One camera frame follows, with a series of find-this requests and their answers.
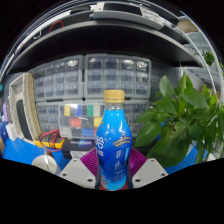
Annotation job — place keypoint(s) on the black overhead shelf unit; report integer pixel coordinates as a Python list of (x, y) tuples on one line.
[(100, 36)]

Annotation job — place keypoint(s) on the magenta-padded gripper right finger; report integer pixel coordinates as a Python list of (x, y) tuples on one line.
[(146, 171)]

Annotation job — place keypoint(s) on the white side rack unit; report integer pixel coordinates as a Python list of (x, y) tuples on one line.
[(200, 40)]

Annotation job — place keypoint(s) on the black zip case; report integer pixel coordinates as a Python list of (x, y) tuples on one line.
[(24, 120)]

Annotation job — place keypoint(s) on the white stirring stick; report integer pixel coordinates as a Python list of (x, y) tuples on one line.
[(46, 155)]

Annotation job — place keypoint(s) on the white paper cup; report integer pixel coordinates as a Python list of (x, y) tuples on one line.
[(41, 163)]

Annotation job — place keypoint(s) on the yellow multimeter with leads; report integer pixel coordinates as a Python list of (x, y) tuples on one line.
[(53, 144)]

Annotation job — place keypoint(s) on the white carton box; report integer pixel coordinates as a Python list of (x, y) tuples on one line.
[(10, 131)]

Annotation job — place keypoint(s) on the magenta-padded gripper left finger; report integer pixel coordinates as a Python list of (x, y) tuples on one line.
[(78, 171)]

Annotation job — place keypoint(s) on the blue drink bottle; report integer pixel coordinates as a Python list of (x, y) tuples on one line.
[(113, 143)]

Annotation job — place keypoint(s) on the green potted plant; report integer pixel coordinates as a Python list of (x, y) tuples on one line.
[(173, 116)]

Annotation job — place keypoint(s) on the white perforated tray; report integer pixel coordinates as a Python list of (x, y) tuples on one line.
[(26, 86)]

